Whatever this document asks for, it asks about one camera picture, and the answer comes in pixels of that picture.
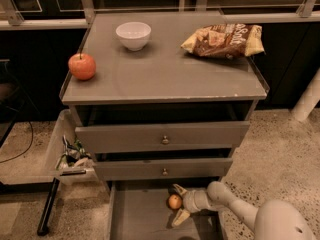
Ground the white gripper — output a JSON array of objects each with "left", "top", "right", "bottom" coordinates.
[{"left": 171, "top": 184, "right": 220, "bottom": 227}]

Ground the small orange fruit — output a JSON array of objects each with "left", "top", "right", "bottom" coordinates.
[{"left": 168, "top": 194, "right": 182, "bottom": 210}]

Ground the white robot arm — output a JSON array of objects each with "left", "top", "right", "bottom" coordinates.
[{"left": 172, "top": 181, "right": 317, "bottom": 240}]

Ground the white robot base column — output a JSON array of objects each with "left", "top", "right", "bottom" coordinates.
[{"left": 291, "top": 68, "right": 320, "bottom": 121}]

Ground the grey bottom drawer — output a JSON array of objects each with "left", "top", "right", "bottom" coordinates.
[{"left": 106, "top": 178, "right": 227, "bottom": 240}]

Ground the grey drawer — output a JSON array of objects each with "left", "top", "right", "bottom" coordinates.
[
  {"left": 94, "top": 158, "right": 233, "bottom": 181},
  {"left": 75, "top": 121, "right": 249, "bottom": 153},
  {"left": 106, "top": 178, "right": 227, "bottom": 240}
]

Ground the grey middle drawer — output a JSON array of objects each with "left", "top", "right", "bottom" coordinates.
[{"left": 94, "top": 158, "right": 233, "bottom": 181}]

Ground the grey drawer cabinet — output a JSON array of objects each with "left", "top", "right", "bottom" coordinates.
[{"left": 59, "top": 11, "right": 270, "bottom": 192}]

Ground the grey top drawer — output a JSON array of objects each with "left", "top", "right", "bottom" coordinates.
[{"left": 75, "top": 121, "right": 249, "bottom": 153}]

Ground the clear plastic trash bin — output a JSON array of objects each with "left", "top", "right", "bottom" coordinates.
[{"left": 44, "top": 109, "right": 97, "bottom": 185}]

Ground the black metal floor bar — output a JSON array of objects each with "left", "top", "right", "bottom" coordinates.
[{"left": 37, "top": 178, "right": 60, "bottom": 236}]

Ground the red apple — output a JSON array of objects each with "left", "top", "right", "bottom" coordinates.
[{"left": 68, "top": 53, "right": 96, "bottom": 80}]

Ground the brown chip bag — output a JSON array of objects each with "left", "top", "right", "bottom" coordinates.
[{"left": 181, "top": 23, "right": 264, "bottom": 59}]

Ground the white ceramic bowl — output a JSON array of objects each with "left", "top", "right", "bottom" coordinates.
[{"left": 116, "top": 22, "right": 151, "bottom": 51}]

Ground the black cable on floor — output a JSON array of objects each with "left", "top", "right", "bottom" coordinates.
[{"left": 0, "top": 120, "right": 35, "bottom": 164}]

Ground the white metal railing frame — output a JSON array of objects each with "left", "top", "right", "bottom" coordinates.
[{"left": 0, "top": 0, "right": 320, "bottom": 30}]

